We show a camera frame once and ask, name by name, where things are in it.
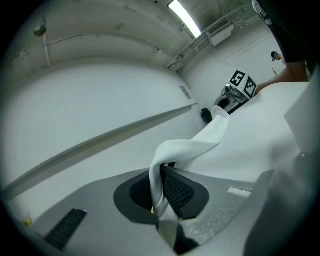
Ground long ceiling light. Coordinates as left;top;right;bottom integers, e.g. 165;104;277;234
167;0;203;39

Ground thin white ceiling conduit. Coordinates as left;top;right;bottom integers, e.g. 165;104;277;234
7;0;161;76

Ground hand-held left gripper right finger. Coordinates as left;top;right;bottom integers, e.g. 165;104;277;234
160;166;210;221

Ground small wall label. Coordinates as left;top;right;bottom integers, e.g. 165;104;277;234
179;85;192;101

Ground white ceiling pipes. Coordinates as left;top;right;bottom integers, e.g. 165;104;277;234
166;6;254;74

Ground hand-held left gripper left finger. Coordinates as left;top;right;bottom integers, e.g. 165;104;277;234
113;171;160;225

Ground black wall fixture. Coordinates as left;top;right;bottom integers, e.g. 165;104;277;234
200;107;214;125

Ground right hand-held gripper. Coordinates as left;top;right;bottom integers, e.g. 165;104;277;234
213;70;258;115

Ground round ceiling detector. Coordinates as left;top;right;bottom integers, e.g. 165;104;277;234
33;23;48;38

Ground white clothing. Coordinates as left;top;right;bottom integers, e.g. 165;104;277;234
149;81;312;222

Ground person's black shirt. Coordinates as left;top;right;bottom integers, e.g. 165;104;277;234
251;0;320;77

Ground person's right forearm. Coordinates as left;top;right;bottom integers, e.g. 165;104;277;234
255;60;310;94

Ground teal object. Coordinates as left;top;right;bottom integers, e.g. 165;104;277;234
270;51;284;63

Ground white air conditioner unit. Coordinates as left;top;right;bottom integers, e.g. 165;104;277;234
205;18;235;47

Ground grey wall rail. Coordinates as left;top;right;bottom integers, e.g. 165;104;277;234
1;102;200;201

